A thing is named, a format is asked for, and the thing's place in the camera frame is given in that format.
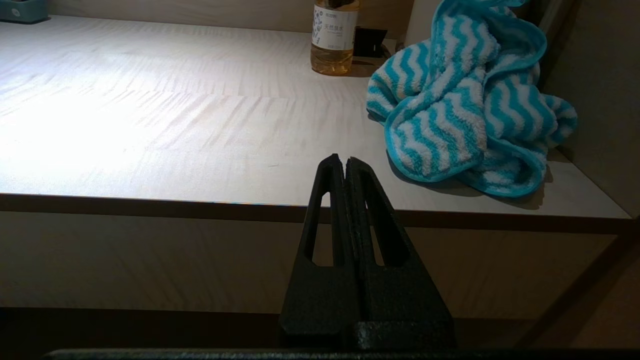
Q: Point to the wooden upstand board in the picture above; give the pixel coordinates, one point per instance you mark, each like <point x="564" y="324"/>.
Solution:
<point x="200" y="12"/>
<point x="595" y="100"/>

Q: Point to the small black box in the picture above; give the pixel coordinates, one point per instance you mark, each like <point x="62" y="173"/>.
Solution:
<point x="369" y="42"/>

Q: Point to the clear bottle amber drink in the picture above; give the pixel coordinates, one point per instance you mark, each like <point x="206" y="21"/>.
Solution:
<point x="334" y="40"/>

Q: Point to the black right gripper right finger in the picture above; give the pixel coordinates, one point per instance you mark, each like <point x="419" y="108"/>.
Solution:
<point x="400" y="300"/>

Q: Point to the small grey tray holder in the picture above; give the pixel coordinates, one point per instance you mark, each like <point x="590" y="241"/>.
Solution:
<point x="22" y="11"/>

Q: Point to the blue white striped cloth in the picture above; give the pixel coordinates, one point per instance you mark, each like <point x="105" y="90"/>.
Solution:
<point x="450" y="110"/>

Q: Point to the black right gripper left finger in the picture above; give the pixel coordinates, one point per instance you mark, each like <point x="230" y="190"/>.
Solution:
<point x="320" y="295"/>

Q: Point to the wooden cabinet front panel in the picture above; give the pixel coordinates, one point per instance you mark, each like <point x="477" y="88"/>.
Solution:
<point x="150" y="260"/>

